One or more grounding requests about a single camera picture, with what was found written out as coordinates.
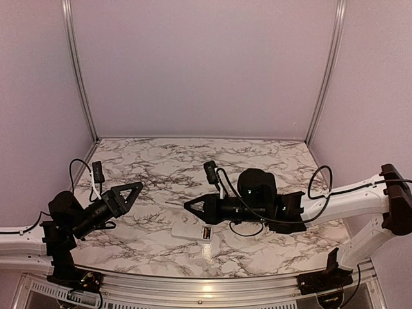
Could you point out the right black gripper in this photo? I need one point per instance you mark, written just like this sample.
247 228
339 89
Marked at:
211 214

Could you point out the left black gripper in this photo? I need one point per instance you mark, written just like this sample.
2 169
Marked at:
116 199

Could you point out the white remote control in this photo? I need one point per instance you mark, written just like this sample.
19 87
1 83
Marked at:
189 232

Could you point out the silver pen tool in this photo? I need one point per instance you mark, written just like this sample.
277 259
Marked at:
175 204

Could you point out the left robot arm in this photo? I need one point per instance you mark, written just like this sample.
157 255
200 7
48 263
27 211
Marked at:
46 246

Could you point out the battery in remote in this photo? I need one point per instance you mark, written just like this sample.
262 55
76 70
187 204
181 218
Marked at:
206 233

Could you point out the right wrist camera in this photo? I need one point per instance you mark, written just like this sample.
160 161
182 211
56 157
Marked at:
210 169

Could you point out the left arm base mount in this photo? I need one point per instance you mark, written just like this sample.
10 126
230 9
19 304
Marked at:
77 279

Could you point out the front aluminium rail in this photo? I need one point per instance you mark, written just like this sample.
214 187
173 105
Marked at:
138 291

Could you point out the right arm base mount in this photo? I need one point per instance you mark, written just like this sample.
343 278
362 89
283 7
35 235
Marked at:
320 281

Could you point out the left aluminium frame post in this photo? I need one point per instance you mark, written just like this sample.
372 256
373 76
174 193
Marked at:
76 65

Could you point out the aluminium frame post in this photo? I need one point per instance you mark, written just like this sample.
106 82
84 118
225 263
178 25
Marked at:
76 65
335 44

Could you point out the right aluminium frame post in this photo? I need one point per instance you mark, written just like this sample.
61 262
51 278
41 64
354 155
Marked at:
335 44

